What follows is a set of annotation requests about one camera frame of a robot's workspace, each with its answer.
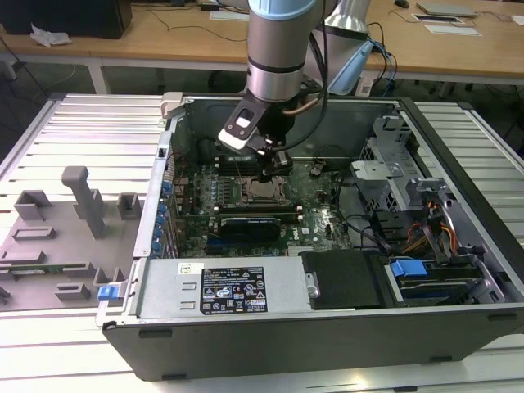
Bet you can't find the metal socket cover frame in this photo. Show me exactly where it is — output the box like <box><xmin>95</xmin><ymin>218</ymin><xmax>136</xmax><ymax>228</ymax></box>
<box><xmin>242</xmin><ymin>178</ymin><xmax>288</xmax><ymax>203</ymax></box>

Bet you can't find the silver square CPU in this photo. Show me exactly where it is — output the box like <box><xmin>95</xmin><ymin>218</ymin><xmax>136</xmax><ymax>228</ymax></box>
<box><xmin>250</xmin><ymin>180</ymin><xmax>280</xmax><ymax>201</ymax></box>

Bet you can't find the CPU socket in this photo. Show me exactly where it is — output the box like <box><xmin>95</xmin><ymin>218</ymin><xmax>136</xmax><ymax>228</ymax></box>
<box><xmin>239</xmin><ymin>176</ymin><xmax>290</xmax><ymax>205</ymax></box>

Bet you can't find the black graphics card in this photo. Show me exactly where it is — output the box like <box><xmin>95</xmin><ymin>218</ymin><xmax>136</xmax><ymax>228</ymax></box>
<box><xmin>219</xmin><ymin>216</ymin><xmax>283</xmax><ymax>246</ymax></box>

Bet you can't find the green motherboard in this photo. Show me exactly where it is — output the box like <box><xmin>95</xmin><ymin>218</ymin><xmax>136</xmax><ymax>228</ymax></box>
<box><xmin>174</xmin><ymin>157</ymin><xmax>353</xmax><ymax>259</ymax></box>

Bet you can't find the silver metal drive cage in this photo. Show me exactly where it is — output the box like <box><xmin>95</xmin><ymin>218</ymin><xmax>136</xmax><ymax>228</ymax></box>
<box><xmin>350</xmin><ymin>116</ymin><xmax>451</xmax><ymax>214</ymax></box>

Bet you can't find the wooden desk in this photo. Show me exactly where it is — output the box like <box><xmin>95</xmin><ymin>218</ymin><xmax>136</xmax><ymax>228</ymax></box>
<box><xmin>0</xmin><ymin>0</ymin><xmax>524</xmax><ymax>87</ymax></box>

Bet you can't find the black plastic shroud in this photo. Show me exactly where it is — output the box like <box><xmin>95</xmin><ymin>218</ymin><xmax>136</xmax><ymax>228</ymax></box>
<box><xmin>300</xmin><ymin>250</ymin><xmax>390</xmax><ymax>310</ymax></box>

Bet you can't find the white sheet black strip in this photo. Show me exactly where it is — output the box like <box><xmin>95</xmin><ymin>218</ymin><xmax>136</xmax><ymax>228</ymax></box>
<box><xmin>412</xmin><ymin>12</ymin><xmax>466</xmax><ymax>25</ymax></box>

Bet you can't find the plain white paper sheet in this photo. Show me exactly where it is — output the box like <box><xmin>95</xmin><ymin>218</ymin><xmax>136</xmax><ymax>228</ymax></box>
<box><xmin>423</xmin><ymin>23</ymin><xmax>482</xmax><ymax>38</ymax></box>

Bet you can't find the blue disk carrier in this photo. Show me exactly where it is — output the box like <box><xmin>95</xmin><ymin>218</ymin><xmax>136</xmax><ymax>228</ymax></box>
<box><xmin>391</xmin><ymin>258</ymin><xmax>429</xmax><ymax>283</ymax></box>

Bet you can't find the grey power supply unit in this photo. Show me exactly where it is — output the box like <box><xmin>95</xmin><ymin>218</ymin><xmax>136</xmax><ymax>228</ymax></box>
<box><xmin>137</xmin><ymin>256</ymin><xmax>314</xmax><ymax>318</ymax></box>

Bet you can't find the grey flat laptop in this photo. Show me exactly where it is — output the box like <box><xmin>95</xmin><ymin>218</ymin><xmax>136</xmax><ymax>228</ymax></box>
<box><xmin>416</xmin><ymin>2</ymin><xmax>478</xmax><ymax>18</ymax></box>

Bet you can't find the black computer tower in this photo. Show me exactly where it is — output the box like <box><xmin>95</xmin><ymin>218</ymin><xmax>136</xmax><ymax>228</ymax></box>
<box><xmin>0</xmin><ymin>0</ymin><xmax>134</xmax><ymax>40</ymax></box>

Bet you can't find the open black PC case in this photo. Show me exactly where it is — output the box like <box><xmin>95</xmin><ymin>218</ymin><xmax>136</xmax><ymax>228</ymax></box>
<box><xmin>96</xmin><ymin>90</ymin><xmax>524</xmax><ymax>382</ymax></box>

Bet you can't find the grey parts rack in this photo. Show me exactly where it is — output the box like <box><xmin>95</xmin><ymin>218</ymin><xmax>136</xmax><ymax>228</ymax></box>
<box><xmin>0</xmin><ymin>165</ymin><xmax>144</xmax><ymax>314</ymax></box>

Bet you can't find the crumpled white paper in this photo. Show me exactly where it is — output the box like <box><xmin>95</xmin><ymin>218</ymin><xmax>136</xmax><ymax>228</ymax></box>
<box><xmin>30</xmin><ymin>22</ymin><xmax>73</xmax><ymax>48</ymax></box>

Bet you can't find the green RAM stick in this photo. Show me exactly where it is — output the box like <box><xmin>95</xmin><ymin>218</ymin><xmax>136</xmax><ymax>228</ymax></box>
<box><xmin>10</xmin><ymin>264</ymin><xmax>89</xmax><ymax>276</ymax></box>

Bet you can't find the white wrist camera black mount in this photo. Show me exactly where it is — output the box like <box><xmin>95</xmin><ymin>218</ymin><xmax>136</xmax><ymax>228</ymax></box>
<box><xmin>217</xmin><ymin>97</ymin><xmax>269</xmax><ymax>155</ymax></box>

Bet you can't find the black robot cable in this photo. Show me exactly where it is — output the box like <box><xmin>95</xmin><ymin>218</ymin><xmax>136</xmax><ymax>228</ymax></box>
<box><xmin>282</xmin><ymin>20</ymin><xmax>331</xmax><ymax>151</ymax></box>

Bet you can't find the grey case handle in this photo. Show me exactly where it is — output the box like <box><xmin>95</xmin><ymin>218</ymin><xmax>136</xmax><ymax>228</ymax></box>
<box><xmin>160</xmin><ymin>92</ymin><xmax>188</xmax><ymax>120</ymax></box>

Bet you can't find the blue desk cable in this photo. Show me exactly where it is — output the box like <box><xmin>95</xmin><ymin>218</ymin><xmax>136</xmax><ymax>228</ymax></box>
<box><xmin>374</xmin><ymin>40</ymin><xmax>399</xmax><ymax>96</ymax></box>

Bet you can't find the orange yellow wire bundle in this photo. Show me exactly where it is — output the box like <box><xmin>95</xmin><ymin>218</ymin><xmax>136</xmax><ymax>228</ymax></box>
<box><xmin>403</xmin><ymin>196</ymin><xmax>458</xmax><ymax>255</ymax></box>

